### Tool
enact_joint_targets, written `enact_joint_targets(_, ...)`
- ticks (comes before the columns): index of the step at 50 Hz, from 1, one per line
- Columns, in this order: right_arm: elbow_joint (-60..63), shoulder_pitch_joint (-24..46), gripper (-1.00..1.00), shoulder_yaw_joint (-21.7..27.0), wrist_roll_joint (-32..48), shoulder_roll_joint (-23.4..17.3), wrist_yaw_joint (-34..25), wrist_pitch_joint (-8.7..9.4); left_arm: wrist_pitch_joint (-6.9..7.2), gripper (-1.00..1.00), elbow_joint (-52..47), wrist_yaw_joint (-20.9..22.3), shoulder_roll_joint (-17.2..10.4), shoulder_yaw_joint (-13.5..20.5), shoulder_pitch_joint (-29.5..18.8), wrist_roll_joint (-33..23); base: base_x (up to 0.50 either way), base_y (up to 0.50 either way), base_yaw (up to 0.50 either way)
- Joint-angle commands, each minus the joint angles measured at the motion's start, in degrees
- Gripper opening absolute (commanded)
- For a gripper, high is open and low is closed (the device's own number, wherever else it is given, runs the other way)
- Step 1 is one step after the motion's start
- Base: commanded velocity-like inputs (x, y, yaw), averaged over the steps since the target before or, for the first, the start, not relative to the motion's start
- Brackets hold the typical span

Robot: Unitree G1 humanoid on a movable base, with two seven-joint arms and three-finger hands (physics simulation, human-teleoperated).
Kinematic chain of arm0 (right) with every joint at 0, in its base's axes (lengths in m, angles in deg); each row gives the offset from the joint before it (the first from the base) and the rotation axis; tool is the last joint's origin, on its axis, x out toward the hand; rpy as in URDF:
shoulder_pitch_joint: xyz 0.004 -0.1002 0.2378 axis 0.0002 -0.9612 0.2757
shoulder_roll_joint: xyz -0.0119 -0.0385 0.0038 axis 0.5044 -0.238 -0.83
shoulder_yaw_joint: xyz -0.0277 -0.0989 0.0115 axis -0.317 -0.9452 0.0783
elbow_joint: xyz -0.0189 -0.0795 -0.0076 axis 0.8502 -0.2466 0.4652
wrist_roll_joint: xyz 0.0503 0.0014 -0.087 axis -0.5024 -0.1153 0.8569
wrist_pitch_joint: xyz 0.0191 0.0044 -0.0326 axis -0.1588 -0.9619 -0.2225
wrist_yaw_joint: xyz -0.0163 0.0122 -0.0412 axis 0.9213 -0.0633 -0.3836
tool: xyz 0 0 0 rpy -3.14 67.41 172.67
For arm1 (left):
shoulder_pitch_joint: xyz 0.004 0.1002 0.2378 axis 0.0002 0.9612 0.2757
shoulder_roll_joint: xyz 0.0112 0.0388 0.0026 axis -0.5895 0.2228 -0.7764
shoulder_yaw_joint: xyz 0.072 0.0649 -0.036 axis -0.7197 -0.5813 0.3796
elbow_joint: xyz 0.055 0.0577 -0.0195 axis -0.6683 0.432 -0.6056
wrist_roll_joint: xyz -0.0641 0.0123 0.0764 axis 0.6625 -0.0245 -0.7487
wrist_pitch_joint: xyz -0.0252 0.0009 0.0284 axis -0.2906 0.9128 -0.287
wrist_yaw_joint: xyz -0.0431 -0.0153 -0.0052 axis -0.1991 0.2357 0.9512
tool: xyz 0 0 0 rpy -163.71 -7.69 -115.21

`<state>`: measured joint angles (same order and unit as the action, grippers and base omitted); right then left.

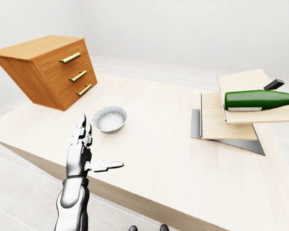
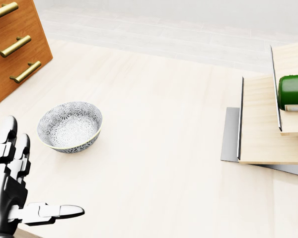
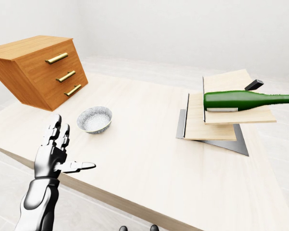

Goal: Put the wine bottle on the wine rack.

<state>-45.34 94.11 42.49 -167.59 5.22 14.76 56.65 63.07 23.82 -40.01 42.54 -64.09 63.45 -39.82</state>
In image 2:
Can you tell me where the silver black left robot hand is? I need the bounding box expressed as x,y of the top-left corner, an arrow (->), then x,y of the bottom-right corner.
0,115 -> 85,236

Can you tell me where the pale wooden wine rack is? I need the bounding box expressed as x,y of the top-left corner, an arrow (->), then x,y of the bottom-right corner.
220,41 -> 298,179

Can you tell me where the green wine bottle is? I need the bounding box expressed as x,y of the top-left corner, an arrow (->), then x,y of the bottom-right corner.
277,74 -> 298,112

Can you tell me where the patterned grey white bowl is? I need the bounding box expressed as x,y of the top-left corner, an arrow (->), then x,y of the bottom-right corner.
37,101 -> 104,154

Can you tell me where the wooden cabinet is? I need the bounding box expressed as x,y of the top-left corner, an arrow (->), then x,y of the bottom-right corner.
0,0 -> 54,111

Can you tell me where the long brass drawer handle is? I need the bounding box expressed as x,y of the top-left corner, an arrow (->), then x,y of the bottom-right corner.
0,1 -> 19,23

